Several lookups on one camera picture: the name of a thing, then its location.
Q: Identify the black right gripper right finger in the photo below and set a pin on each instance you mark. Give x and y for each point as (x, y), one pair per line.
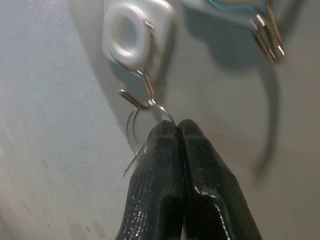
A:
(207, 187)

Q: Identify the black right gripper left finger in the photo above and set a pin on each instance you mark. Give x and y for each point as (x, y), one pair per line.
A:
(157, 187)

